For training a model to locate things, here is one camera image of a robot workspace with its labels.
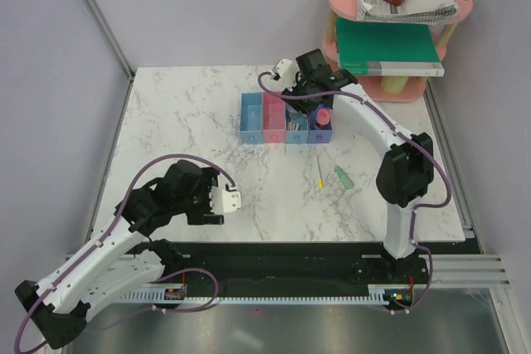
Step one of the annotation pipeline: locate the clear paperclip jar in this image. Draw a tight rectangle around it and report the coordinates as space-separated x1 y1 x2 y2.
286 110 306 123

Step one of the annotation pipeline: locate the pink cap glue bottle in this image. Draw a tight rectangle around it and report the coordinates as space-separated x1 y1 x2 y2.
314 107 331 129

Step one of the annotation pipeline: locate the light blue drawer bin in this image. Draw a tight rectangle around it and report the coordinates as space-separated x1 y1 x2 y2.
285 104 309 144
239 92 264 145

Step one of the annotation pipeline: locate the pink drawer bin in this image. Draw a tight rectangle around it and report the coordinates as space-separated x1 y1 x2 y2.
262 93 286 143

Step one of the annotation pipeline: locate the green highlighter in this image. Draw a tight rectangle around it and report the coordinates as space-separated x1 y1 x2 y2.
334 166 354 190

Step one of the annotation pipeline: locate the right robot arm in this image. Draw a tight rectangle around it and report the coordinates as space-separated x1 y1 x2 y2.
275 49 434 283

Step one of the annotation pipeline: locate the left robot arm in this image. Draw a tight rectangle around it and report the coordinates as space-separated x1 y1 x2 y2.
14 153 241 352

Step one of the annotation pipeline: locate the green book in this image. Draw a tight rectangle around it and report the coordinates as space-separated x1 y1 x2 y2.
335 18 445 77

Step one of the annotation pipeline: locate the yellow foam roll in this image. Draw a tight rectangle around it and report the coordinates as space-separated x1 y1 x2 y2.
381 76 409 95

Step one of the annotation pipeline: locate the yellow cap white pen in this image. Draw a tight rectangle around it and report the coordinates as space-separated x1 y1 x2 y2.
314 154 324 190

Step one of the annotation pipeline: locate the pink three tier shelf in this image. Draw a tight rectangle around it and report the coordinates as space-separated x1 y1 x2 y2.
322 0 473 103

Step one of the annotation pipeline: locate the grey spiral notebook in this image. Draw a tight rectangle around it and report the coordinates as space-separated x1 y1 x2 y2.
357 0 460 25

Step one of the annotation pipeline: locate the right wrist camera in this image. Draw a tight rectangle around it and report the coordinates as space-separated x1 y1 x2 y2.
272 59 299 86

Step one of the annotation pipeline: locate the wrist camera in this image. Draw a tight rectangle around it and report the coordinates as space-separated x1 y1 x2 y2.
272 59 299 86
209 186 242 215

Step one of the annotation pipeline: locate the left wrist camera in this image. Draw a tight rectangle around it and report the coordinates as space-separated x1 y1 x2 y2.
209 186 242 215

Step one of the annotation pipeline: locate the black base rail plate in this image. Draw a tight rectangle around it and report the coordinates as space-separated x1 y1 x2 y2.
129 241 429 296

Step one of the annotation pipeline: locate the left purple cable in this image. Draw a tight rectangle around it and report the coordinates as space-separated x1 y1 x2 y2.
14 153 237 353

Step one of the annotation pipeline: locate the white cable duct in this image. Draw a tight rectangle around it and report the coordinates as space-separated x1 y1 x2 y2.
117 284 414 306

